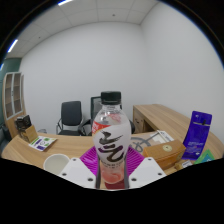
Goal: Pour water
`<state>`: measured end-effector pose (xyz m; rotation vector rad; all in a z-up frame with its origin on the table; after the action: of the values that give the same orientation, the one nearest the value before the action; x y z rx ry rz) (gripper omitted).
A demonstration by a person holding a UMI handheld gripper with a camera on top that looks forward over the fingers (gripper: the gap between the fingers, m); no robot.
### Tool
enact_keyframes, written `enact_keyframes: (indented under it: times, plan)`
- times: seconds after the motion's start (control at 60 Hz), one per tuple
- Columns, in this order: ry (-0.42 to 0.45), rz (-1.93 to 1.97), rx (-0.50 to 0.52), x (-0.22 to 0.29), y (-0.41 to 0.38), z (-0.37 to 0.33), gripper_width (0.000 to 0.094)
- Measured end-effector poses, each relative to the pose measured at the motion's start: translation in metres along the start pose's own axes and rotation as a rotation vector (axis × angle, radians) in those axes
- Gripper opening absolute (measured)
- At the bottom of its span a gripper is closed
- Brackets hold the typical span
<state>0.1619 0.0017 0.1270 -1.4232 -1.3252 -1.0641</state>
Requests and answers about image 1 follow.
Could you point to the white speckled mug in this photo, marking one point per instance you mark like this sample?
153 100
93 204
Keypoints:
55 164

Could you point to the black solid-back office chair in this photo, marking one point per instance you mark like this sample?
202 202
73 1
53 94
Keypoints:
71 115

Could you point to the black mesh-back office chair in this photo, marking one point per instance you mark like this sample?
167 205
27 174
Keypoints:
95 106

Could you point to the small tan packet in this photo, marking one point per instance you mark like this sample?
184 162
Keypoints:
183 164

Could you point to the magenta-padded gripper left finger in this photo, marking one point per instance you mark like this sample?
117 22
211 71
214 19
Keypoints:
76 170

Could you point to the white and green leaflet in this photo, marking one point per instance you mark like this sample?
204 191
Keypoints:
42 142

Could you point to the white sheet with circle print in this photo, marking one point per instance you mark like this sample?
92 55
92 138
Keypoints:
146 140

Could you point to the clear bottle with pink drink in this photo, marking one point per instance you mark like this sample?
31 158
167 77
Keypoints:
111 140

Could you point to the orange-brown box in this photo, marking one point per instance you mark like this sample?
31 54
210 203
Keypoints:
165 151

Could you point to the purple standing pouch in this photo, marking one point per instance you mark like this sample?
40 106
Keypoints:
197 136

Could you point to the green packet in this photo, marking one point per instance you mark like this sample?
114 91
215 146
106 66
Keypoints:
205 157

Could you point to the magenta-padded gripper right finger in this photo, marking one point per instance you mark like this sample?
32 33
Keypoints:
146 171

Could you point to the wooden side desk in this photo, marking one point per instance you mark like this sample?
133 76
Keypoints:
160 116

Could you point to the wooden glass-door cabinet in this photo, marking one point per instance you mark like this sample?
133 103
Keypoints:
13 96

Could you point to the ceiling light panel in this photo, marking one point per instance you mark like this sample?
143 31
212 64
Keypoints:
12 46
65 2

